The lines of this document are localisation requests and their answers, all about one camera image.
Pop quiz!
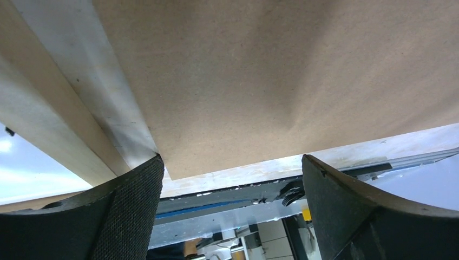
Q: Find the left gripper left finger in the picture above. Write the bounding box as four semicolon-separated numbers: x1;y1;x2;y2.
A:
1;155;165;259

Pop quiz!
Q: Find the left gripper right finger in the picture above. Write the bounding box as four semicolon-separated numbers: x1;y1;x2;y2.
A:
302;154;458;259

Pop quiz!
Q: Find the wooden picture frame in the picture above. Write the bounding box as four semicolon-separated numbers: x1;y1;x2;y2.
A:
1;1;129;186

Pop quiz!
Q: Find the brown backing board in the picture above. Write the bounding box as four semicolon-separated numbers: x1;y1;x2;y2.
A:
93;1;458;179

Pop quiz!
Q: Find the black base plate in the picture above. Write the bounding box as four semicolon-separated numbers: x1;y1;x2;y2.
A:
154;163;394;225

